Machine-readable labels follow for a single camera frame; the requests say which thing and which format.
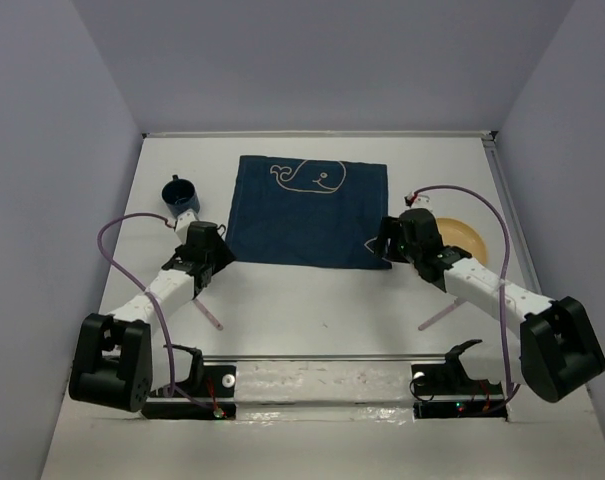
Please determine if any tan wooden plate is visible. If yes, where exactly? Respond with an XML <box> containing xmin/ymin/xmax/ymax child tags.
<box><xmin>436</xmin><ymin>217</ymin><xmax>488</xmax><ymax>266</ymax></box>

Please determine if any blue whale cloth placemat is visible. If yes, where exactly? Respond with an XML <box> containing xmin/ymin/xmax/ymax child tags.
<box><xmin>226</xmin><ymin>155</ymin><xmax>391</xmax><ymax>270</ymax></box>

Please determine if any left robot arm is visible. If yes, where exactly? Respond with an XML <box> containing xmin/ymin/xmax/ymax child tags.
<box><xmin>68</xmin><ymin>221</ymin><xmax>235</xmax><ymax>412</ymax></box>

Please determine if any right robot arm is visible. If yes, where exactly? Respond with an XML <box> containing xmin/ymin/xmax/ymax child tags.
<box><xmin>373</xmin><ymin>208</ymin><xmax>605</xmax><ymax>403</ymax></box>

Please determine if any dark blue mug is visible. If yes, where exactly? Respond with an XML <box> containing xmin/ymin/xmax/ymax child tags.
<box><xmin>161</xmin><ymin>174</ymin><xmax>201</xmax><ymax>218</ymax></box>

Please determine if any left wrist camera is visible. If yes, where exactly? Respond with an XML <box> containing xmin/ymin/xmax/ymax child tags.
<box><xmin>173</xmin><ymin>209</ymin><xmax>199</xmax><ymax>244</ymax></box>

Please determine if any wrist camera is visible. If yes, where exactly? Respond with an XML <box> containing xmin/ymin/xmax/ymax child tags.
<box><xmin>404</xmin><ymin>192</ymin><xmax>434</xmax><ymax>215</ymax></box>
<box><xmin>173</xmin><ymin>209</ymin><xmax>199</xmax><ymax>244</ymax></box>

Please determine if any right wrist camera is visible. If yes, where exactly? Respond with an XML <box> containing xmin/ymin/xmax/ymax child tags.
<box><xmin>404</xmin><ymin>192</ymin><xmax>434</xmax><ymax>215</ymax></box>

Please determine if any pink handled fork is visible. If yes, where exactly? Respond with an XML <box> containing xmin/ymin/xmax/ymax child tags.
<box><xmin>193</xmin><ymin>299</ymin><xmax>224</xmax><ymax>331</ymax></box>

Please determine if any pink handled knife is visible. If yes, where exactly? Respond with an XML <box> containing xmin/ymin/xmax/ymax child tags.
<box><xmin>418</xmin><ymin>298</ymin><xmax>465</xmax><ymax>331</ymax></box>

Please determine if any metal rail at table front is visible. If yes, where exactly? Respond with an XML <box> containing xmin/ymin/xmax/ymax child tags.
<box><xmin>204</xmin><ymin>354</ymin><xmax>445</xmax><ymax>362</ymax></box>

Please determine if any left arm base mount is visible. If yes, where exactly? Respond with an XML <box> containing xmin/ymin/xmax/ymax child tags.
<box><xmin>140</xmin><ymin>363</ymin><xmax>237</xmax><ymax>421</ymax></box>

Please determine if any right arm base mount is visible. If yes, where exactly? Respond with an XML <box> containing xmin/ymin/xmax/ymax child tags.
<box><xmin>409</xmin><ymin>339</ymin><xmax>508</xmax><ymax>420</ymax></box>

